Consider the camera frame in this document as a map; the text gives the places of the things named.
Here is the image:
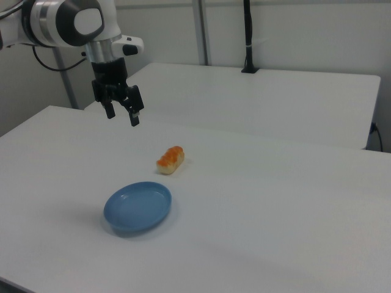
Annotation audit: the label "grey metal frame post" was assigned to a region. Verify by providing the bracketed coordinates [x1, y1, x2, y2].
[53, 46, 79, 110]
[191, 0, 212, 66]

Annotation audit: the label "orange glazed bread loaf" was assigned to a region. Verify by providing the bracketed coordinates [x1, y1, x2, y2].
[155, 146, 186, 176]

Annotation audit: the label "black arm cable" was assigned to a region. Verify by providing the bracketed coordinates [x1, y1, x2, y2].
[32, 45, 88, 72]

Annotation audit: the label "black camera pole with base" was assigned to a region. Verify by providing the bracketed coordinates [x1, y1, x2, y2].
[241, 0, 261, 74]

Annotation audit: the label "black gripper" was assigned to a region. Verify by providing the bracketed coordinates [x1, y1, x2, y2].
[91, 58, 145, 128]

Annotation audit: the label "black cable with blue plug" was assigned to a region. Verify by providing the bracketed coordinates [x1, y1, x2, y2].
[370, 121, 384, 152]

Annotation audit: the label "blue round plate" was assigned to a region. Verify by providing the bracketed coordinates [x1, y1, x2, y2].
[103, 181, 173, 239]

